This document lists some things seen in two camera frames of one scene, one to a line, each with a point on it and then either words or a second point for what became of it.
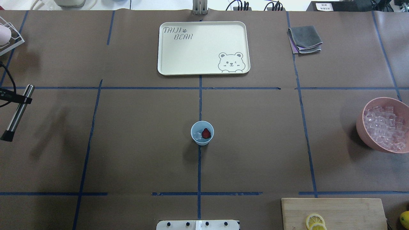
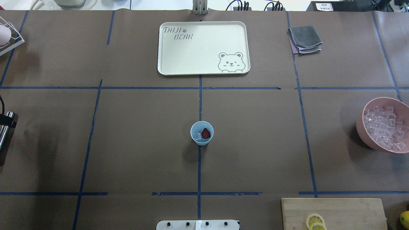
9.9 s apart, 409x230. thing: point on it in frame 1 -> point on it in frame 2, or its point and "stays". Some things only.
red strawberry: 206,134 stays
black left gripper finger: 11,96 -> 7,120
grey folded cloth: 304,39 stays
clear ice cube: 197,135 stays
